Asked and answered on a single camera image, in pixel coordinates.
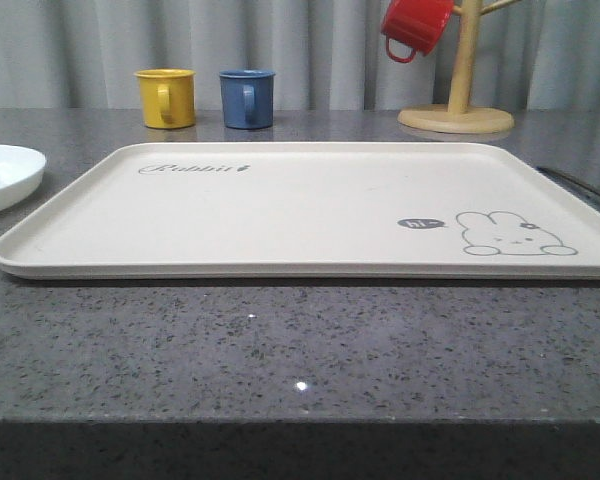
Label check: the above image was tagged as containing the white round plate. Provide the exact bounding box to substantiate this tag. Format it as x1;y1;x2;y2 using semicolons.
0;145;46;211

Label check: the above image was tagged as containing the blue enamel mug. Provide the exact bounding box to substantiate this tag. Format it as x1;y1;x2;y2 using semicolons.
219;70;275;130

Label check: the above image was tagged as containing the red enamel mug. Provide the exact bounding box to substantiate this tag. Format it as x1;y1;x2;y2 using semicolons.
381;0;454;63

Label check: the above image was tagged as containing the wooden mug tree stand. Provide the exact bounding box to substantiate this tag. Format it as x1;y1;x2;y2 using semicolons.
397;0;517;134

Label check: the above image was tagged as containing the grey pleated curtain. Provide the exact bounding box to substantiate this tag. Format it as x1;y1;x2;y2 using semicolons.
0;1;600;111

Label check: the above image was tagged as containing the yellow enamel mug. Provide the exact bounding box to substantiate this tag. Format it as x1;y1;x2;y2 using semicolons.
134;68;196;129

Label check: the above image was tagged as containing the silver metal fork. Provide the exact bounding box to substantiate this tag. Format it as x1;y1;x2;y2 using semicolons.
536;166;600;198

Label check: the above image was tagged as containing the cream rabbit serving tray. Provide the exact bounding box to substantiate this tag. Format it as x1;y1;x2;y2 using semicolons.
0;142;600;279

